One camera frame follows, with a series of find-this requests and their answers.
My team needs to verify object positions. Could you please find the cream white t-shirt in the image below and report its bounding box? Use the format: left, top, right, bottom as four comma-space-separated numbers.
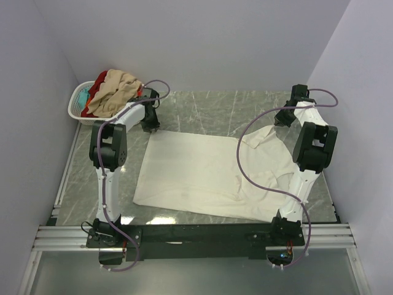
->
133, 125, 296, 222

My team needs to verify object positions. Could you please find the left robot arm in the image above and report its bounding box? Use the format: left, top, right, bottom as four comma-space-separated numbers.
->
89, 88, 160, 247

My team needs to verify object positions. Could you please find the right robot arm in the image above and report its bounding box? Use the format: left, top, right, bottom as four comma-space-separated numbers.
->
269, 84, 338, 245

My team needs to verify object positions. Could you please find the beige t-shirt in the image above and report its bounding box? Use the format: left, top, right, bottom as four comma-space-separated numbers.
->
87, 69, 144, 119

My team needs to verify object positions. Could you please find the red t-shirt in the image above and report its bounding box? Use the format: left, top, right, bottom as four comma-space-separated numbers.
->
80, 71, 146, 119

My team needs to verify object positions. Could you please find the teal garment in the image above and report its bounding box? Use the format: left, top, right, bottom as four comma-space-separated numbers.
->
77, 88, 90, 109

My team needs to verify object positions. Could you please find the white plastic laundry basket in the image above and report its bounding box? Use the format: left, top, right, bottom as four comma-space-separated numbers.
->
68, 81, 145, 130

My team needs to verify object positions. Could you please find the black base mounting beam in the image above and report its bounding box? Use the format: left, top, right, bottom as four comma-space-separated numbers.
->
86, 224, 305, 261

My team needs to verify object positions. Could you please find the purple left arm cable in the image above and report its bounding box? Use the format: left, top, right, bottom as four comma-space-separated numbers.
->
95, 79, 171, 273

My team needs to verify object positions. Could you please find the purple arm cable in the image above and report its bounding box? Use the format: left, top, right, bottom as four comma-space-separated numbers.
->
236, 88, 340, 271
95, 79, 171, 273

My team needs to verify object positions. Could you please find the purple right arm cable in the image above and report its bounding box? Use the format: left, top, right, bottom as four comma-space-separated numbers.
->
236, 88, 340, 271

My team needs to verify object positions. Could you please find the aluminium frame rail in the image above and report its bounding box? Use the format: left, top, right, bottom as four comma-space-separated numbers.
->
32, 224, 357, 252

